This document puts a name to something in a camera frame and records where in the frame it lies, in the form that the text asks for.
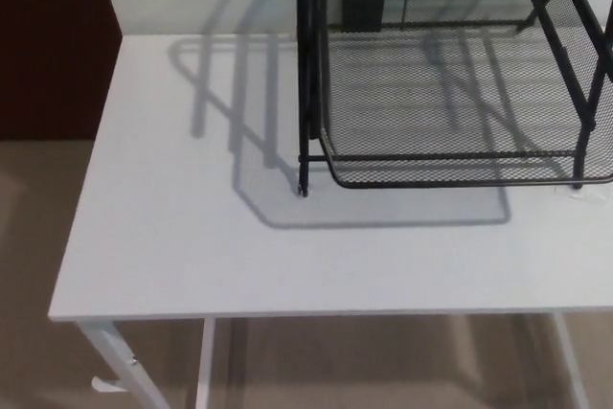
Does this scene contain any clear tape piece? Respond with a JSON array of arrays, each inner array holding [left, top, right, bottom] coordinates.
[[553, 186, 607, 202]]

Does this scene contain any black mesh file tray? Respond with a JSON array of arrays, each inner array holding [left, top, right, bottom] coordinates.
[[299, 0, 613, 190]]

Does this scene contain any black metal tray rack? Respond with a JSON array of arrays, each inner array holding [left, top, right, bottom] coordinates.
[[295, 0, 613, 198]]

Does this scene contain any black rectangular wall fixture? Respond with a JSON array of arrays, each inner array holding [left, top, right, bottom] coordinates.
[[341, 0, 386, 30]]

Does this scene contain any dark red-brown panel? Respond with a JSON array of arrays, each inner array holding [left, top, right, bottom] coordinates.
[[0, 0, 124, 142]]

